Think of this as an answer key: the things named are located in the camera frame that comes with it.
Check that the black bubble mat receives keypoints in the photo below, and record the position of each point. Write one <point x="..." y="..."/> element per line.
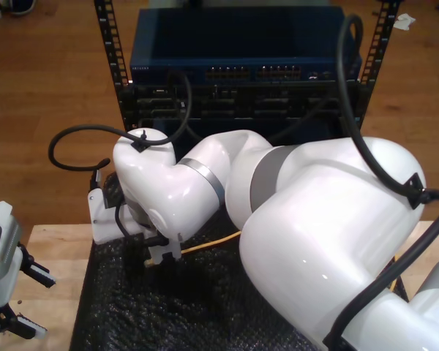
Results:
<point x="150" y="314"/>

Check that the black rack server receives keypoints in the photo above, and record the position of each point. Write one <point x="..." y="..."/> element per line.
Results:
<point x="241" y="106"/>

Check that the black shoe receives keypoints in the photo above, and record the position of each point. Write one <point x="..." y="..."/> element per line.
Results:
<point x="23" y="6"/>

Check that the crumpled white paper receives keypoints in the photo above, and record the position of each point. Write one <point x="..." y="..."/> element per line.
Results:
<point x="404" y="22"/>

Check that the black perforated rack post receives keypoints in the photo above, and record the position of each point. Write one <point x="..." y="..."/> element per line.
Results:
<point x="111" y="40"/>
<point x="382" y="33"/>

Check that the blue network switch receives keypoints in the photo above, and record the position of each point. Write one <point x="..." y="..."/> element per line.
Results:
<point x="241" y="36"/>

